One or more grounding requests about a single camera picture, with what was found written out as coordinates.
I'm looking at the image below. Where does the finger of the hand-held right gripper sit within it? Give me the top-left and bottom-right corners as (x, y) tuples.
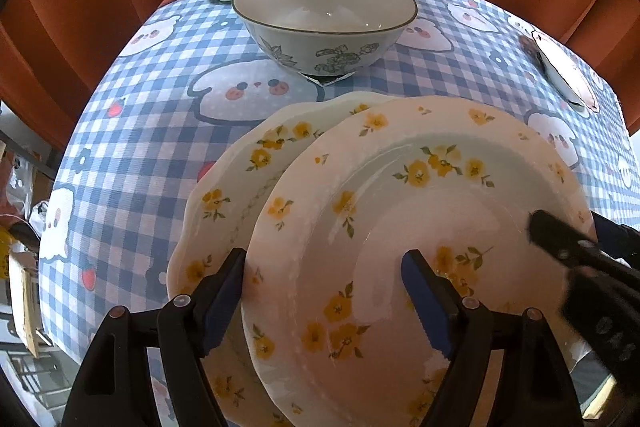
(593, 211), (640, 269)
(528, 209), (601, 270)

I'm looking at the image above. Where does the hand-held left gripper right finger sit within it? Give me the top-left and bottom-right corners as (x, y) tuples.
(400, 249), (586, 427)

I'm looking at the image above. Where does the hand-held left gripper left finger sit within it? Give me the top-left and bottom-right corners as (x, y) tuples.
(61, 248), (247, 427)

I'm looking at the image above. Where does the yellow flower plate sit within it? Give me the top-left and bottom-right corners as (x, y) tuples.
(166, 92), (401, 427)
(241, 94), (598, 427)

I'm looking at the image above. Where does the red pattern plate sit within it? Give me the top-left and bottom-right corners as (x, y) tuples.
(520, 32), (601, 118)

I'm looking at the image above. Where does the large floral bowl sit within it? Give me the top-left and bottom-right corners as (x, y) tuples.
(231, 0), (418, 78)

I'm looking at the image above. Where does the blue checkered printed tablecloth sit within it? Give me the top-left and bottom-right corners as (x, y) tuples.
(37, 0), (632, 427)

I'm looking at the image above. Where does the clear plastic bag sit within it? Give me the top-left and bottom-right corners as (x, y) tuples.
(29, 201), (52, 234)

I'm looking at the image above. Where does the wooden frame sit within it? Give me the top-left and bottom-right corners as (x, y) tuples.
(9, 252), (53, 358)

